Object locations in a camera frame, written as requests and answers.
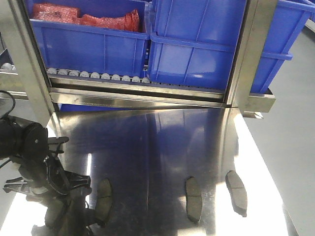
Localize blue plastic bin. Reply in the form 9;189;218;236
24;0;150;76
148;0;315;93

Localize white roller wheel row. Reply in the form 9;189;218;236
46;67;150;84

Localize red bubble wrap bag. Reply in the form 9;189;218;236
32;2;140;32

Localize left blue plastic bin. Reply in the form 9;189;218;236
24;0;150;76

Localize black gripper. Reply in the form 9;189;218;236
2;137;108;236

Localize grey brake pad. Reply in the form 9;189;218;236
225;170;248;217
45;200;65;228
95;178;113;227
185;177;203;224

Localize right blue plastic bin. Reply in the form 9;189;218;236
148;0;315;93

